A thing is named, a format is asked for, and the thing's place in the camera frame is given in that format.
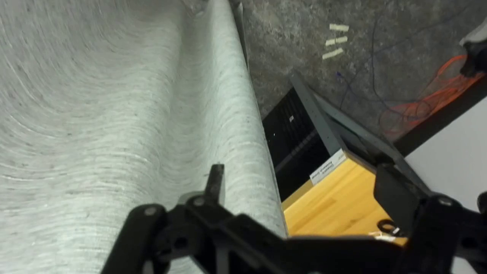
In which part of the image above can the wooden top workbench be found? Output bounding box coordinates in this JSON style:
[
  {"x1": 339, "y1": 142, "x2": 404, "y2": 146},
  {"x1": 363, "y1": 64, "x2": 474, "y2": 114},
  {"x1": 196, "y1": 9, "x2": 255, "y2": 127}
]
[{"x1": 261, "y1": 73, "x2": 432, "y2": 248}]

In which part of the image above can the small black ring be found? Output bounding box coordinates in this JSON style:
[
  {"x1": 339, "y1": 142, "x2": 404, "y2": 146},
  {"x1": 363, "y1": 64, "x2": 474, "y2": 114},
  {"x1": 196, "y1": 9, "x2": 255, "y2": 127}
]
[{"x1": 375, "y1": 218, "x2": 403, "y2": 238}]

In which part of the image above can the orange cable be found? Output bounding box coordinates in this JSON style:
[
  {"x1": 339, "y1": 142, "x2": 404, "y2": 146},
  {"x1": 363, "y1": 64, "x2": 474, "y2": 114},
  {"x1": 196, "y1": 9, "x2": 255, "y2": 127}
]
[{"x1": 383, "y1": 52, "x2": 487, "y2": 140}]

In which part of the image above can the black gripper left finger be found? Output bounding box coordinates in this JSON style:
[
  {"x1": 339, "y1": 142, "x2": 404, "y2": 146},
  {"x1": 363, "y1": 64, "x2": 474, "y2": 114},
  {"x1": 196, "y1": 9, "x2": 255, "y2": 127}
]
[{"x1": 100, "y1": 163, "x2": 287, "y2": 274}]

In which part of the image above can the white tape strip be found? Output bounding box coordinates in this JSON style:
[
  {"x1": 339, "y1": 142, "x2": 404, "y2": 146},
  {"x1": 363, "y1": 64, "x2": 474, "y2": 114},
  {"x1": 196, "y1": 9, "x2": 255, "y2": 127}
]
[
  {"x1": 322, "y1": 35, "x2": 349, "y2": 47},
  {"x1": 321, "y1": 47, "x2": 345, "y2": 63},
  {"x1": 327, "y1": 22, "x2": 351, "y2": 34}
]

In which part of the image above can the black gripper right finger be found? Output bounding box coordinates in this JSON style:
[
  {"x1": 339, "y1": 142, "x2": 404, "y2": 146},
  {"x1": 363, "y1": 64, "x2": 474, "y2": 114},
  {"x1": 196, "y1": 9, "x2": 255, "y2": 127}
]
[{"x1": 372, "y1": 163, "x2": 487, "y2": 274}]

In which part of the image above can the white panel black edge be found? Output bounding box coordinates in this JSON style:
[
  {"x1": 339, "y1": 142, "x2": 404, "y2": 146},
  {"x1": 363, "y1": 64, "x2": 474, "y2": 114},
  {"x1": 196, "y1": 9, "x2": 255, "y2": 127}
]
[{"x1": 392, "y1": 75, "x2": 487, "y2": 274}]

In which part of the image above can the grey fabric curtain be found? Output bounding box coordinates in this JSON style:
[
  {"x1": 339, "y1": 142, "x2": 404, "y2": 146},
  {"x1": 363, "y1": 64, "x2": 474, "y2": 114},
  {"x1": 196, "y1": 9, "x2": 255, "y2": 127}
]
[{"x1": 0, "y1": 0, "x2": 289, "y2": 274}]

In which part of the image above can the black device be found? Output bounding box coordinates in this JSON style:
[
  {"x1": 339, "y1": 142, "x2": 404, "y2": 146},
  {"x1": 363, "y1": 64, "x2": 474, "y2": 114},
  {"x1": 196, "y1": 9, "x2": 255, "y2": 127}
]
[{"x1": 458, "y1": 22, "x2": 487, "y2": 79}]

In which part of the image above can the white label sticker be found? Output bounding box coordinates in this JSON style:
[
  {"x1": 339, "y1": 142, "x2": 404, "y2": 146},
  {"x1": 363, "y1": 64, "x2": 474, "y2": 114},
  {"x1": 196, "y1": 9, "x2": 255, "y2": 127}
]
[{"x1": 307, "y1": 149, "x2": 348, "y2": 186}]

